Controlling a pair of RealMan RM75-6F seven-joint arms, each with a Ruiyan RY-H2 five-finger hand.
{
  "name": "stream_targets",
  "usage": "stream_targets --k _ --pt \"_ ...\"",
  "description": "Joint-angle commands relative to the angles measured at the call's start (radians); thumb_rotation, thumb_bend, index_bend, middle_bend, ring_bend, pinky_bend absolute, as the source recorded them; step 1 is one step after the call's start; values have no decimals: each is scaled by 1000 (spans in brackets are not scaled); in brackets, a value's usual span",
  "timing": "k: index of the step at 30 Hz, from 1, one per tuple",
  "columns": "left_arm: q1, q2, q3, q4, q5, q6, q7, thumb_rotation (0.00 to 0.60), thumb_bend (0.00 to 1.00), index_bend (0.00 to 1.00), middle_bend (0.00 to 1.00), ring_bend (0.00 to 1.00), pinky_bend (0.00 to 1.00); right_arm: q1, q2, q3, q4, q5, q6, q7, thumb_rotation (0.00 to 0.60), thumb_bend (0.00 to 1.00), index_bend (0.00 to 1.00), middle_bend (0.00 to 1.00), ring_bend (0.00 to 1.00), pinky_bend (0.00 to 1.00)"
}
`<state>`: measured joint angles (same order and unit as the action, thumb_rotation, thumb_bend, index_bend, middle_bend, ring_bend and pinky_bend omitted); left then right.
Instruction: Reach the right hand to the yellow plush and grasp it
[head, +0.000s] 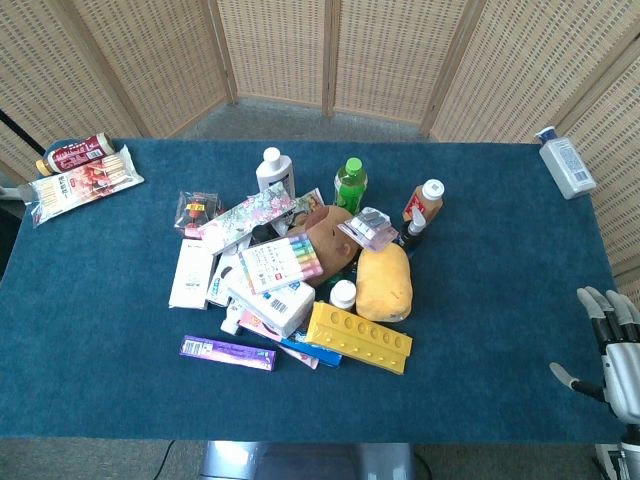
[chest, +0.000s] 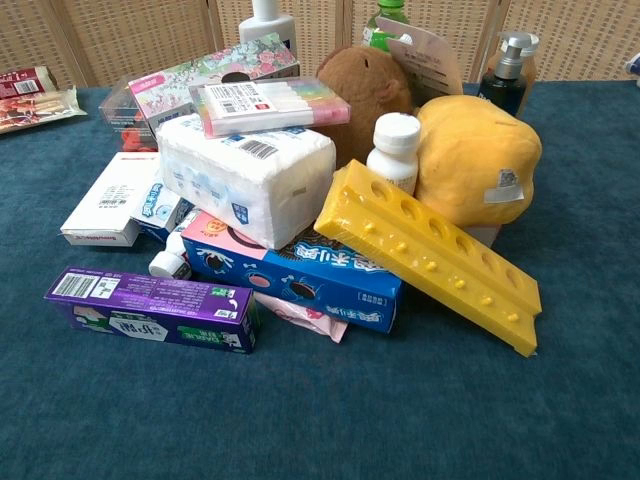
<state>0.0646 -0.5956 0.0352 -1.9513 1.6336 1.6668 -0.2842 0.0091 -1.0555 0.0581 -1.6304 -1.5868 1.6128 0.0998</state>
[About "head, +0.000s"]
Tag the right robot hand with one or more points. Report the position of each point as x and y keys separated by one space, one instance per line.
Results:
x=617 y=360

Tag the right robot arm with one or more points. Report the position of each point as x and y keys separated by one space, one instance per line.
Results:
x=622 y=452

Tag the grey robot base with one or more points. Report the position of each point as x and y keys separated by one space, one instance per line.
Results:
x=307 y=460

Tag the yellow plush toy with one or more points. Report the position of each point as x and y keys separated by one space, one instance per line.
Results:
x=385 y=282

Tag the brown plush toy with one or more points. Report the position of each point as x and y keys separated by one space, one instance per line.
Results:
x=327 y=240

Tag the white pump bottle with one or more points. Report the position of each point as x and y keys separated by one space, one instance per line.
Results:
x=565 y=162

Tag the small black spray bottle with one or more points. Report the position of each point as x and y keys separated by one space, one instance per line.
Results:
x=413 y=230

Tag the brown bottle white cap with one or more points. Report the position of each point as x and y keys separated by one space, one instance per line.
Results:
x=426 y=201

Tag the blister pack of clips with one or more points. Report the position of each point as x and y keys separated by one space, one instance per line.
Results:
x=369 y=227

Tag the small white-capped jar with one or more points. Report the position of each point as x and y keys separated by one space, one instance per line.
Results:
x=343 y=295

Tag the blue table cloth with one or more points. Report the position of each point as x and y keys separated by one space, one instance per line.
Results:
x=320 y=400

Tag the blue flat box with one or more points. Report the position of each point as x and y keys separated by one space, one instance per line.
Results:
x=315 y=352

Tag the green tea bottle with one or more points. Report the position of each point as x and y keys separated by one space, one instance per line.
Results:
x=351 y=185

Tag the white carton box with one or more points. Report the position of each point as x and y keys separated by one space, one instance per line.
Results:
x=280 y=305

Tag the printed picture packet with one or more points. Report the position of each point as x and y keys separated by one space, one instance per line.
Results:
x=309 y=202

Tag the pink flat packet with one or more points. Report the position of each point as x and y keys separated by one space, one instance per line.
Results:
x=270 y=330

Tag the highlighter pen pack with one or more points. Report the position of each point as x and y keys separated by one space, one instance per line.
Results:
x=282 y=262

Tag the white tube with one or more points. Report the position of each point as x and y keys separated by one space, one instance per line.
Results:
x=231 y=320

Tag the purple toothpaste box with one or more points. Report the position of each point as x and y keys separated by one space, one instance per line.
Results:
x=227 y=352

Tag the white lotion bottle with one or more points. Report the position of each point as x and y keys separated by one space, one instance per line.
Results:
x=274 y=172

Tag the floral pattern box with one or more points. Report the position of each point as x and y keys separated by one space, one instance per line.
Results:
x=247 y=216

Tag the wicker folding screen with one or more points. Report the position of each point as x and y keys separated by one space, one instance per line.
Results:
x=320 y=60

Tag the white rectangular box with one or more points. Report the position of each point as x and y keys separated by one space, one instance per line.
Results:
x=190 y=274

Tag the small red candy packet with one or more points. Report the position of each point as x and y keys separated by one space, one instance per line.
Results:
x=196 y=212

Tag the biscuit stick package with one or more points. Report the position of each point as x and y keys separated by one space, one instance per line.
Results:
x=82 y=182

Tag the red label sauce bottle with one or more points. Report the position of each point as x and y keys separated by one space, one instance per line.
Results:
x=75 y=155

